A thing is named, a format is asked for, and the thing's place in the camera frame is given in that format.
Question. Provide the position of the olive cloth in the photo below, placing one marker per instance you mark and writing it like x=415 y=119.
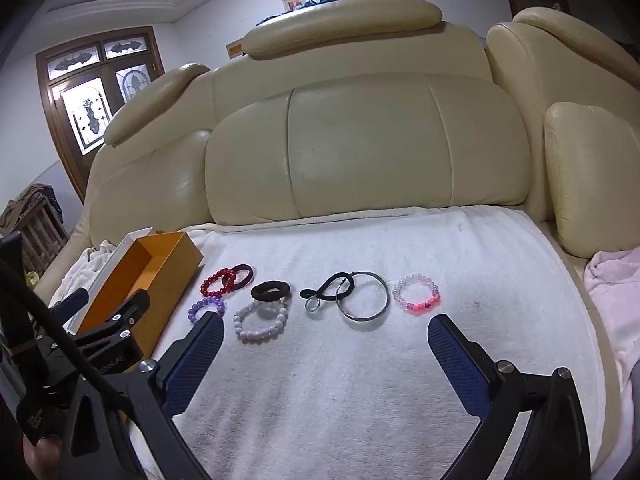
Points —
x=30 y=196

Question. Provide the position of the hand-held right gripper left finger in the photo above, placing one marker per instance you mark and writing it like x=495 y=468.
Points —
x=192 y=365

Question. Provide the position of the dark clothes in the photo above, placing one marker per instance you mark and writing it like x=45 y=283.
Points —
x=325 y=0

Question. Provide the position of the cream leather sofa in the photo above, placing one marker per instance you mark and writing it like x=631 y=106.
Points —
x=360 y=150

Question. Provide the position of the white towel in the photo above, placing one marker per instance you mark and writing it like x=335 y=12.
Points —
x=350 y=390

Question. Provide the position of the picture frame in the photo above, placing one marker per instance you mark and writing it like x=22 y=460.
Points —
x=294 y=3

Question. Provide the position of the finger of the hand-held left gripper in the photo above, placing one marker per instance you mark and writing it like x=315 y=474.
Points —
x=117 y=322
x=72 y=302

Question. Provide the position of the wooden door with stained glass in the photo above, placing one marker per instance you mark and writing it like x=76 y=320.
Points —
x=85 y=110

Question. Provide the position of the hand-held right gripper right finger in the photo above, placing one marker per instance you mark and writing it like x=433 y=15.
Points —
x=457 y=360

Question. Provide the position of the white crumpled cloth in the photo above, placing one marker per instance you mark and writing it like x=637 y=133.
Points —
x=95 y=257

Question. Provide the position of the wooden crate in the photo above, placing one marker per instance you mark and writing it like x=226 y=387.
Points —
x=45 y=240

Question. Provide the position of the silver bangle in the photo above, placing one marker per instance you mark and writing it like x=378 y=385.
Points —
x=363 y=328

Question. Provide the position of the yellow label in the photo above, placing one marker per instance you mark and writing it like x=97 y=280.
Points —
x=234 y=50

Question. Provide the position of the orange cardboard box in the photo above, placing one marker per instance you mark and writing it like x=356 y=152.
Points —
x=150 y=280

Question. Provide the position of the pink cloth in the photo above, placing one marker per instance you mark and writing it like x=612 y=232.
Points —
x=615 y=280

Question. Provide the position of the person's left hand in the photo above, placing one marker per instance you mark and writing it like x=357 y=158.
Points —
x=42 y=460

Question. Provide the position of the white box lid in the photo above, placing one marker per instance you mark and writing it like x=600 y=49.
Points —
x=107 y=270

